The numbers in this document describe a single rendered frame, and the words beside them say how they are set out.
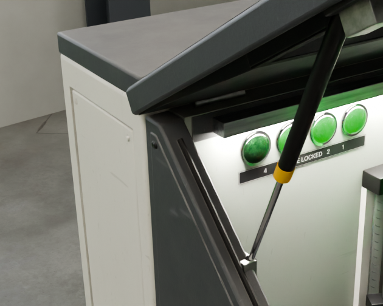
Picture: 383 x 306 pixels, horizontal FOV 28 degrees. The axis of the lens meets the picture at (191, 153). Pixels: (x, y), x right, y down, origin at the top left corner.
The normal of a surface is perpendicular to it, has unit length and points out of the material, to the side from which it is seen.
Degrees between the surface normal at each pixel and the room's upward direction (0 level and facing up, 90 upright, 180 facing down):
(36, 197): 0
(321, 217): 90
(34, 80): 90
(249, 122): 90
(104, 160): 90
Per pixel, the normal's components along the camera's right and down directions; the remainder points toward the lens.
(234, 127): 0.52, 0.33
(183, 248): -0.85, 0.24
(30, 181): -0.03, -0.91
